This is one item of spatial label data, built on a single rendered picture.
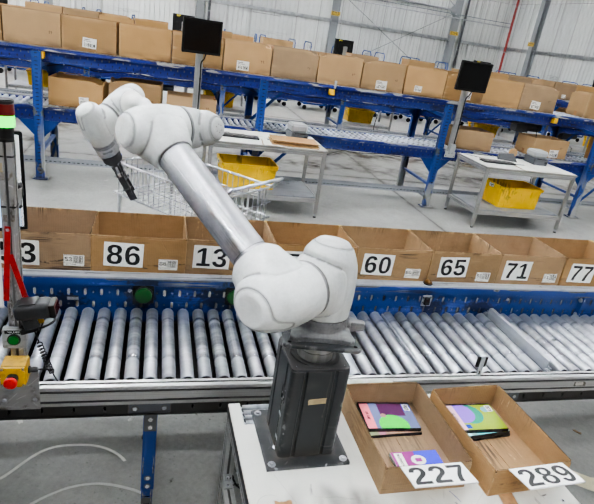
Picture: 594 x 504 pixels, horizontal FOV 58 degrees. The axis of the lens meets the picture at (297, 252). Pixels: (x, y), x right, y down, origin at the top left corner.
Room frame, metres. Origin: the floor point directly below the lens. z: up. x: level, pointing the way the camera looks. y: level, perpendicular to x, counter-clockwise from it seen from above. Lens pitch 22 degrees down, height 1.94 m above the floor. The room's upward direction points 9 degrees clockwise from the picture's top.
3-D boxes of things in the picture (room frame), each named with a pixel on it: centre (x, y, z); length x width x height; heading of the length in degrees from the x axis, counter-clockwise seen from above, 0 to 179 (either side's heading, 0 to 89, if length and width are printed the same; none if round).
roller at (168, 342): (1.79, 0.45, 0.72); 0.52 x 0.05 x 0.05; 17
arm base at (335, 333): (1.35, -0.12, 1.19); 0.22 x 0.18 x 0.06; 97
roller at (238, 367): (1.87, 0.20, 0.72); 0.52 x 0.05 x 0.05; 17
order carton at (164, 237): (2.19, 0.70, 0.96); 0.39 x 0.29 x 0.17; 107
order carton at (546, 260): (2.75, -1.18, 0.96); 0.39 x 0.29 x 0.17; 106
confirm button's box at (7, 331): (1.37, 0.81, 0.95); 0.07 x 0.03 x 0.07; 107
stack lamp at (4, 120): (1.40, 0.82, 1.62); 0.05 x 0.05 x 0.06
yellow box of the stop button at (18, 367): (1.35, 0.77, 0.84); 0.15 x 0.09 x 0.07; 107
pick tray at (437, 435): (1.40, -0.42, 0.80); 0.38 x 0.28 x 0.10; 17
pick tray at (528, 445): (1.46, -0.74, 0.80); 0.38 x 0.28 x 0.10; 19
